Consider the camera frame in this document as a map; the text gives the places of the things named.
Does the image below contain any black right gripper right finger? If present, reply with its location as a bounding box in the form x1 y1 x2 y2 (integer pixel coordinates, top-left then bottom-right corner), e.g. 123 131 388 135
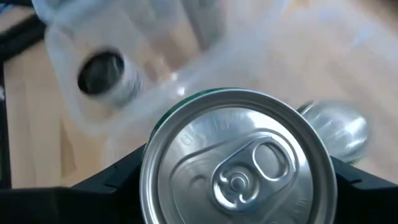
330 154 398 224

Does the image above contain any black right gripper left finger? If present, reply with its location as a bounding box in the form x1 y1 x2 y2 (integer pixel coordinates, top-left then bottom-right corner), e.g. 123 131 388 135
0 144 147 224

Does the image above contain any green soda can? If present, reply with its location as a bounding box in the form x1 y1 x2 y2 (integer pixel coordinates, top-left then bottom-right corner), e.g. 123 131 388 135
297 100 371 164
139 88 339 224

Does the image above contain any silver tall soda can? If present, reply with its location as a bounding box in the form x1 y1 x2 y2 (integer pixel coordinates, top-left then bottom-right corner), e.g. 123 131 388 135
76 49 144 108

